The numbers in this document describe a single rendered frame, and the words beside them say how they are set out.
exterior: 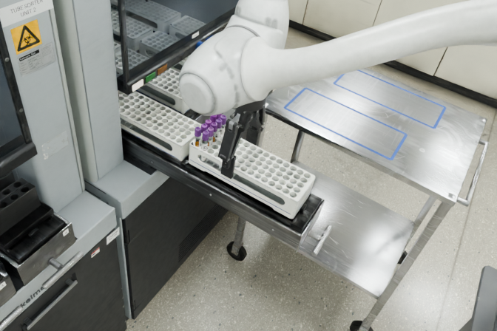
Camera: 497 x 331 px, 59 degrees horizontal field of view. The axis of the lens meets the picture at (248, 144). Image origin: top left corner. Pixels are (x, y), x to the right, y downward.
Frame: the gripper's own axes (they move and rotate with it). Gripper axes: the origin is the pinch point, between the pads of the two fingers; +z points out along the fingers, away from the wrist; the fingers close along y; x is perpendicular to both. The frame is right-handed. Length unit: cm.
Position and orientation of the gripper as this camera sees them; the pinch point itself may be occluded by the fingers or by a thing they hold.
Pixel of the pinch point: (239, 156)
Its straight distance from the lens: 106.2
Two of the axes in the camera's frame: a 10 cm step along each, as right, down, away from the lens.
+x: -8.5, -4.3, 3.0
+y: 5.1, -5.3, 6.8
